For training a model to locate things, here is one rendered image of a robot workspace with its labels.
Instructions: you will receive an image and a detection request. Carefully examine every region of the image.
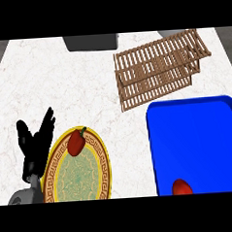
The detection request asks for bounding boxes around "pale grey appliance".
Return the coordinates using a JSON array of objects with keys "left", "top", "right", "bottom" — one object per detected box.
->
[{"left": 157, "top": 29, "right": 190, "bottom": 39}]

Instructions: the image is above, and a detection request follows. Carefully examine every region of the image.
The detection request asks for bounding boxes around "blue tray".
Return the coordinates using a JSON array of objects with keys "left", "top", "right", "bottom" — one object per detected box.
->
[{"left": 145, "top": 94, "right": 232, "bottom": 197}]

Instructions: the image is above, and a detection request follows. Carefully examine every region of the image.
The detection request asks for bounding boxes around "yellow patterned plate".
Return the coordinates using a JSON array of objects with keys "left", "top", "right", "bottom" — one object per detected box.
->
[{"left": 37, "top": 123, "right": 114, "bottom": 204}]

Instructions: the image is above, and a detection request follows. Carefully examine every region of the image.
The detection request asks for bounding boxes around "dark grey appliance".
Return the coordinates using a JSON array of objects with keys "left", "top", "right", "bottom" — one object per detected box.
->
[{"left": 62, "top": 33, "right": 120, "bottom": 54}]

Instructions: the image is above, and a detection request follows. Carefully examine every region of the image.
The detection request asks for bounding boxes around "red can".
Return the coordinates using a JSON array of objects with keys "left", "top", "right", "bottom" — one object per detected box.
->
[{"left": 171, "top": 178, "right": 194, "bottom": 196}]

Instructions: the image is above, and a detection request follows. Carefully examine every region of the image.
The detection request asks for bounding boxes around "red bell pepper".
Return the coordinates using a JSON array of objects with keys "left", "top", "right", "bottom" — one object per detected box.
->
[{"left": 65, "top": 126, "right": 89, "bottom": 158}]

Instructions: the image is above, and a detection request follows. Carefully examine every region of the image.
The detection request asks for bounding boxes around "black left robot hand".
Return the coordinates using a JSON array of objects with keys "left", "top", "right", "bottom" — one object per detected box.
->
[{"left": 15, "top": 106, "right": 61, "bottom": 185}]

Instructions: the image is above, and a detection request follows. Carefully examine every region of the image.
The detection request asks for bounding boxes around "brown wooden tiered shelf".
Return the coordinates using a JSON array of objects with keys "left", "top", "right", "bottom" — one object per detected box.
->
[{"left": 112, "top": 27, "right": 215, "bottom": 113}]

